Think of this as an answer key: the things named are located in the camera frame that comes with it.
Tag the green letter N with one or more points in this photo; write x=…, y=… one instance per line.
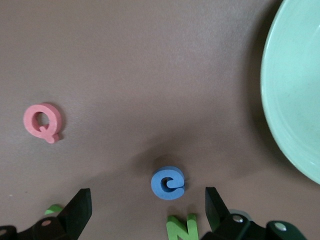
x=172, y=228

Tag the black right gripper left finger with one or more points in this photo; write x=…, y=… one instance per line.
x=72, y=217

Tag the light green plate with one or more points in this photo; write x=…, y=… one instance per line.
x=295, y=87

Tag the pink letter Q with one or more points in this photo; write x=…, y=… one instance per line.
x=28, y=120

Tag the brown table mat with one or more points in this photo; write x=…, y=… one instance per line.
x=150, y=62

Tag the green letter B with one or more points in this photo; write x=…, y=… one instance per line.
x=52, y=208

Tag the blue letter G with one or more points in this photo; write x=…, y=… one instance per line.
x=156, y=185

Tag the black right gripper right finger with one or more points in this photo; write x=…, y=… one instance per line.
x=217, y=217

